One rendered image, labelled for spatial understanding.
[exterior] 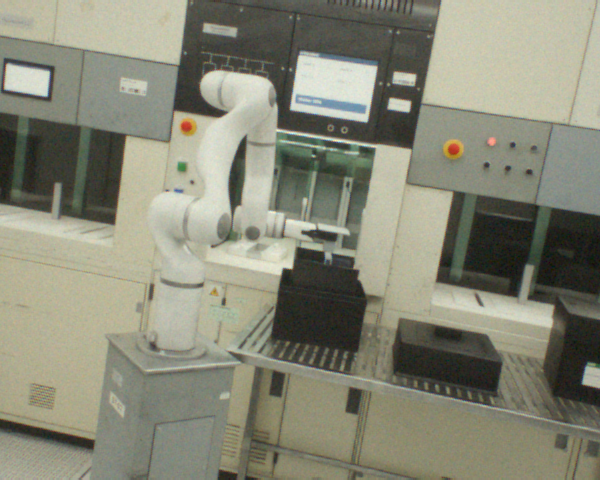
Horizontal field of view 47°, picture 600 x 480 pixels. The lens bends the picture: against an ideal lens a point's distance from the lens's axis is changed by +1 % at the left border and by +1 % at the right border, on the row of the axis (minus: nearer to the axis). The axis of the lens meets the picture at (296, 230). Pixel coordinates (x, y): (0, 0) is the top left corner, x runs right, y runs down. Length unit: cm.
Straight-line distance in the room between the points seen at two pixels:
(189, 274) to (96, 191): 145
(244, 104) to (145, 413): 84
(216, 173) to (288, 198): 160
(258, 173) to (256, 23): 65
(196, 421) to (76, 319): 105
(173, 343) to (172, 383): 11
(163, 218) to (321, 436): 120
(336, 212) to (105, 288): 123
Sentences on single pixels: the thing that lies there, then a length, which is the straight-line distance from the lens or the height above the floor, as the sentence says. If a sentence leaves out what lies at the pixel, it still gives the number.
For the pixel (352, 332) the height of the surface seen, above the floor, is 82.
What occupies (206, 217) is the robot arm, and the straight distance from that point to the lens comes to 176.
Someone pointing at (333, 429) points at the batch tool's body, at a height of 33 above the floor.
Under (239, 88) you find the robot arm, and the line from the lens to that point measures 191.
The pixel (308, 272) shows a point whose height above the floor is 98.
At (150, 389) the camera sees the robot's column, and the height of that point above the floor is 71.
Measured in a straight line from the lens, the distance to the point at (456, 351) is 202.
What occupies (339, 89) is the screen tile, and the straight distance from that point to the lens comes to 246.
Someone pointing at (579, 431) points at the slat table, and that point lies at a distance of 202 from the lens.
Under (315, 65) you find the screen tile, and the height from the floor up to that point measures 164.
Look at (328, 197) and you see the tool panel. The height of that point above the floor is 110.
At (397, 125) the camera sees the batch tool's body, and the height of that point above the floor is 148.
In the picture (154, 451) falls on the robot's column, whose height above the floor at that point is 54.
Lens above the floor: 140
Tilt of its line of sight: 8 degrees down
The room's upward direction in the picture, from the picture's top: 9 degrees clockwise
